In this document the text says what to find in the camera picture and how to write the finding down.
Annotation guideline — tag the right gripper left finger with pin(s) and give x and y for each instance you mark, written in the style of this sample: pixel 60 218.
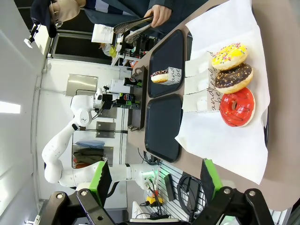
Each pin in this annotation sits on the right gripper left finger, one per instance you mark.
pixel 98 185

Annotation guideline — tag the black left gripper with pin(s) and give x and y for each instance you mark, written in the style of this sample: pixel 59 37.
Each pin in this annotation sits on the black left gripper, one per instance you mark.
pixel 109 100

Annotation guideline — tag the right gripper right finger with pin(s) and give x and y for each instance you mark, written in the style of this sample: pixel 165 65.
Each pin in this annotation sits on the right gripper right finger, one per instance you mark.
pixel 211 180

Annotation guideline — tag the black Pepsi can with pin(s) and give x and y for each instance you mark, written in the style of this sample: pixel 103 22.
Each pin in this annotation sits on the black Pepsi can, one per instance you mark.
pixel 127 98
pixel 132 81

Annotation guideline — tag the white script-print paper holder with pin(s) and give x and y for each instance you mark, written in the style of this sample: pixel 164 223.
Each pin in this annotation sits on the white script-print paper holder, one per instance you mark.
pixel 173 76
pixel 194 85

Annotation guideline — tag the black metal serving tongs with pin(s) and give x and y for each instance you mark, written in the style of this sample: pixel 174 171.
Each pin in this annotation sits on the black metal serving tongs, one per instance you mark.
pixel 126 25

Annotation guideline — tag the red glazed donut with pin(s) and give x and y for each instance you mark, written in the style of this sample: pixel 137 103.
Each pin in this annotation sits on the red glazed donut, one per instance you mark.
pixel 243 110

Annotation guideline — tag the chocolate glazed donut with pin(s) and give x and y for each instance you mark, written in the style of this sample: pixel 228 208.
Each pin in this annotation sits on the chocolate glazed donut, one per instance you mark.
pixel 234 78

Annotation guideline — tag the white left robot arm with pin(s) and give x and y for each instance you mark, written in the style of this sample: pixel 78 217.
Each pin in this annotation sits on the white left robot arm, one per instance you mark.
pixel 80 110

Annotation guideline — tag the bare person hand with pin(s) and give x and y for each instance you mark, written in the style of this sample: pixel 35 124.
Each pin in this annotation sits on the bare person hand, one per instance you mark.
pixel 161 14

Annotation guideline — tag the white background box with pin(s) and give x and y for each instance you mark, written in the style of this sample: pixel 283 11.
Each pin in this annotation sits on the white background box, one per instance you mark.
pixel 116 84

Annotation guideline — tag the dark brown drink rack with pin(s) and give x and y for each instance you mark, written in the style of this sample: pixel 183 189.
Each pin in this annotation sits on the dark brown drink rack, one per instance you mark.
pixel 138 112

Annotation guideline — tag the olive folded cloth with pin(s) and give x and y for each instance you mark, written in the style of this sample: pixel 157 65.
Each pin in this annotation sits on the olive folded cloth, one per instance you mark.
pixel 87 155

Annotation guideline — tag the large white paper sheet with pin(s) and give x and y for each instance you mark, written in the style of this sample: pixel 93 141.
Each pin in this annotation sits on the large white paper sheet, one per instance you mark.
pixel 229 145

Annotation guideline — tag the black power adapter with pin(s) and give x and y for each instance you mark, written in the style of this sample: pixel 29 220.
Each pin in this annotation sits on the black power adapter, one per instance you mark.
pixel 170 187

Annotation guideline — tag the blue folded cloth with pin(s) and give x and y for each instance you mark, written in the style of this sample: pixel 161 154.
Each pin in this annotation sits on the blue folded cloth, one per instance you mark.
pixel 90 144

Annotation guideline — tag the chocolate white-sprinkle donut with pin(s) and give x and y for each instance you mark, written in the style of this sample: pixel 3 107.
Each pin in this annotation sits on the chocolate white-sprinkle donut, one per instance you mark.
pixel 159 77

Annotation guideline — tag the white slotted side panel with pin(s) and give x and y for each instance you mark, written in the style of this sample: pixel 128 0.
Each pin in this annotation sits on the white slotted side panel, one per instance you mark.
pixel 173 206

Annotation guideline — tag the dark plastic serving tray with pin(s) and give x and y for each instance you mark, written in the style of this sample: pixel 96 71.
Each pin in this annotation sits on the dark plastic serving tray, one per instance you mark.
pixel 161 126
pixel 168 51

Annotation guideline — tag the yellow emergency stop box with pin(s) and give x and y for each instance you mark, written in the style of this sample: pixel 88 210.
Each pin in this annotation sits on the yellow emergency stop box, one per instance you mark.
pixel 154 201

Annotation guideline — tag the white paper sign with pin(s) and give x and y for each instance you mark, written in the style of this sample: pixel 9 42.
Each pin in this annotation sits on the white paper sign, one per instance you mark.
pixel 103 34

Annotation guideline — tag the dark jacket person torso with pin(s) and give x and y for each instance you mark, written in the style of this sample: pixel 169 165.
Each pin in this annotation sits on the dark jacket person torso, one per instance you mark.
pixel 117 9

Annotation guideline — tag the large metal wall plate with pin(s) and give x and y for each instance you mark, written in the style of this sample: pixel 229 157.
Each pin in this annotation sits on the large metal wall plate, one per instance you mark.
pixel 80 85

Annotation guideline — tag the small camera on stand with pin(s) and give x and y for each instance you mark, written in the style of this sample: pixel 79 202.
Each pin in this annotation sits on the small camera on stand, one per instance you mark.
pixel 31 38

